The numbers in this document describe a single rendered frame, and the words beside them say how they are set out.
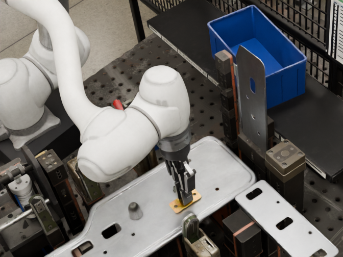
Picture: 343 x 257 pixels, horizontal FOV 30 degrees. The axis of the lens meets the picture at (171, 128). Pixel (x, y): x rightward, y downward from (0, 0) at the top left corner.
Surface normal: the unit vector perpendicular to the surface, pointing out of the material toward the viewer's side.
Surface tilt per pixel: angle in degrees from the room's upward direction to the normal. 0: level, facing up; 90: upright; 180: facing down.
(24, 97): 89
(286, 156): 0
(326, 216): 0
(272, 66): 0
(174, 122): 89
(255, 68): 90
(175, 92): 72
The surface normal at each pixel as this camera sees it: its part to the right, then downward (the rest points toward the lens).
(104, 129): -0.09, -0.56
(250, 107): -0.82, 0.49
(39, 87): 0.75, 0.30
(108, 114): 0.05, -0.70
